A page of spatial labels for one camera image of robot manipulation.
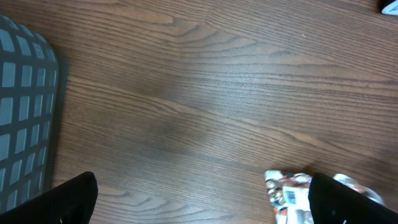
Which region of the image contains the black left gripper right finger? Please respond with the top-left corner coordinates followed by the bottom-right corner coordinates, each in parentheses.
top-left (308, 173), bottom-right (397, 224)

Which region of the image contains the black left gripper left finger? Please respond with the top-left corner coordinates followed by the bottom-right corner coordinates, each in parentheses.
top-left (1, 172), bottom-right (98, 224)

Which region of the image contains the beige vacuum food pouch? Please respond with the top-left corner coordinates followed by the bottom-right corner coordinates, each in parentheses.
top-left (264, 170), bottom-right (386, 224)

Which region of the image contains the white barcode scanner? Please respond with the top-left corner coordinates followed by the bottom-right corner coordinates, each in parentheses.
top-left (381, 0), bottom-right (398, 16)

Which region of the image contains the grey plastic shopping basket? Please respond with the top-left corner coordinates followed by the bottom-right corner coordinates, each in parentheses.
top-left (1, 15), bottom-right (59, 213)

